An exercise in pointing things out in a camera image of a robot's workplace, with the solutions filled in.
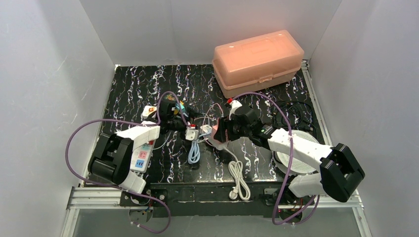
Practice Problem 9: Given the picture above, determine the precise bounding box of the light blue cable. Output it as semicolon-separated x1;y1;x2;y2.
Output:
187;139;202;165

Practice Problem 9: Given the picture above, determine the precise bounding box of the long white power strip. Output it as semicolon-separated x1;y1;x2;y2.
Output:
130;143;154;173

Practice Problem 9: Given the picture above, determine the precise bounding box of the pink translucent storage box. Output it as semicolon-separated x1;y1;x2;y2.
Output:
212;30;304;98

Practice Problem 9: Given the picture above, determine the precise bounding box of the white power cord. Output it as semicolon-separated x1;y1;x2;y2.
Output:
222;147;251;201

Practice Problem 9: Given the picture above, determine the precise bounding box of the pink power adapter plug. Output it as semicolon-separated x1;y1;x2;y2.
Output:
209;125;227;147

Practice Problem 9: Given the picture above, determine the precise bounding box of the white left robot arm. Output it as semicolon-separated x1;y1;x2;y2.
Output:
87;99;193;194

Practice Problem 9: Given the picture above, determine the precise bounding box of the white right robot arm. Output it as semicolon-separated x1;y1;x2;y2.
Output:
214;106;365;202

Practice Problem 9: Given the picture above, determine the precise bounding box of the green and yellow adapter stack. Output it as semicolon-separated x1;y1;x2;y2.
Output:
165;94;188;117

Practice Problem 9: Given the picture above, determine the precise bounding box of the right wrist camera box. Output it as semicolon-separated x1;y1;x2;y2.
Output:
227;98;242;120

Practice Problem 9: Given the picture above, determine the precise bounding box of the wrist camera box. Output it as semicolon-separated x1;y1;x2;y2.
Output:
227;98;242;120
185;127;200;141

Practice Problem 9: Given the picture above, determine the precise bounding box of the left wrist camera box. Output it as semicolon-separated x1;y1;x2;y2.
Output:
185;127;200;141

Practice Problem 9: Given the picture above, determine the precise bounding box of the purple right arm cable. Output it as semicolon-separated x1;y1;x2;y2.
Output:
229;91;321;226

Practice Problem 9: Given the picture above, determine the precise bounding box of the black coiled usb cable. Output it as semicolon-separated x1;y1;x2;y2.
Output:
271;100;318;133

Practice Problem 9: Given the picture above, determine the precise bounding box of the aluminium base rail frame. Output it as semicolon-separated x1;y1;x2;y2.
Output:
61;183;372;237

